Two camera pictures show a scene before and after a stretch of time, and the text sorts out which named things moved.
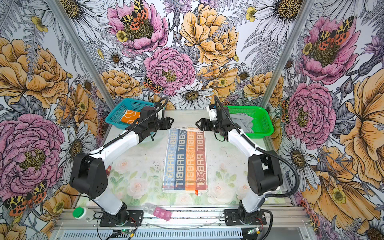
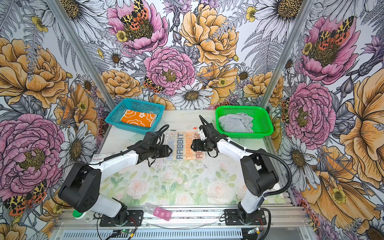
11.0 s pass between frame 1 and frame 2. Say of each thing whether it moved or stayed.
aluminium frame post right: stayed
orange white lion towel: stayed
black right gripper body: moved
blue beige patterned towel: moved
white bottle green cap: stayed
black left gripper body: moved
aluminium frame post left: stayed
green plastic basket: stayed
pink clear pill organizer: stayed
